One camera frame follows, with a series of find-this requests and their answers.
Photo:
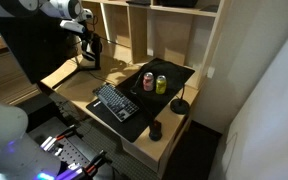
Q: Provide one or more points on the black silver headset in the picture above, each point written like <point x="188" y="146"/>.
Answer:
<point x="91" y="46"/>

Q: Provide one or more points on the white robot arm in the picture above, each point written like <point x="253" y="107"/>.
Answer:
<point x="21" y="158"/>

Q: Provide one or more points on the black monitor stand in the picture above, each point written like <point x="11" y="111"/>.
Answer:
<point x="82" y="64"/>

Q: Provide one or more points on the black curved monitor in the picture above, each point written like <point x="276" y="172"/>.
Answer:
<point x="38" y="43"/>

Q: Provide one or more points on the black desk mat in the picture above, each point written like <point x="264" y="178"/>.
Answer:
<point x="149" y="102"/>

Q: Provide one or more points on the pink soda can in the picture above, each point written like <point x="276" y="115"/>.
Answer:
<point x="148" y="81"/>

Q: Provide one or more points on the yellow soda can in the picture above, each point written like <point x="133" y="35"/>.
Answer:
<point x="161" y="84"/>

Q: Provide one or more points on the grey mechanical keyboard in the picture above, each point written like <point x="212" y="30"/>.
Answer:
<point x="116" y="102"/>

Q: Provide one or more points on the black red computer mouse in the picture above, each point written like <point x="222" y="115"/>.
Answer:
<point x="155" y="133"/>

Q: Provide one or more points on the light wooden shelf unit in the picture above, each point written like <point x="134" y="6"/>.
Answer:
<point x="185" y="36"/>

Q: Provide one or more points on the flat black device on shelf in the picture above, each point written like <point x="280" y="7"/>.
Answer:
<point x="139" y="2"/>

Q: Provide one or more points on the red black clamp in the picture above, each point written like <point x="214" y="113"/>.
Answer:
<point x="50" y="141"/>
<point x="88" y="172"/>

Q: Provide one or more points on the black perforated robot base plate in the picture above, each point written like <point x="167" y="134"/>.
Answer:
<point x="74" y="149"/>

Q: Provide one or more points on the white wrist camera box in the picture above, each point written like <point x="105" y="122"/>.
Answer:
<point x="72" y="26"/>

